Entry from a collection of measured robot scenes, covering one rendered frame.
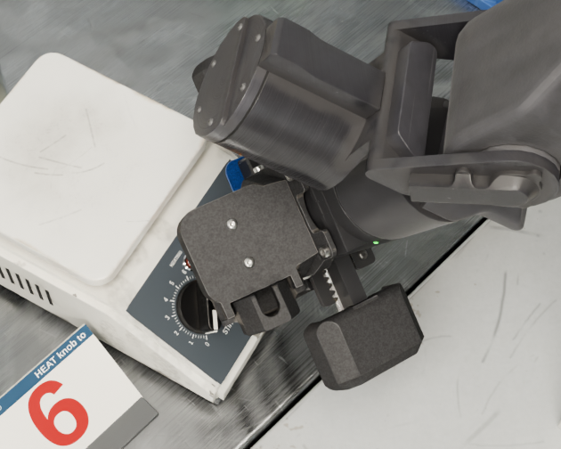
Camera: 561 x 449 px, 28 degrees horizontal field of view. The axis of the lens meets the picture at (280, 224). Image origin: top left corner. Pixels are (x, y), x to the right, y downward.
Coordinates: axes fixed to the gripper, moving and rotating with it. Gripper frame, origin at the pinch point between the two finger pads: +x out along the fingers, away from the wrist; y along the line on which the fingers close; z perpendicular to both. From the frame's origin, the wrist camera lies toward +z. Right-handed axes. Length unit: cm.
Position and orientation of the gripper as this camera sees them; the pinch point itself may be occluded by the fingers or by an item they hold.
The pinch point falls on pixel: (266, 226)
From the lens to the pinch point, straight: 63.8
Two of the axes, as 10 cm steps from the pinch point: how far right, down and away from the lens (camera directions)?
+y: 4.0, 9.2, 0.2
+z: -7.9, 3.5, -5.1
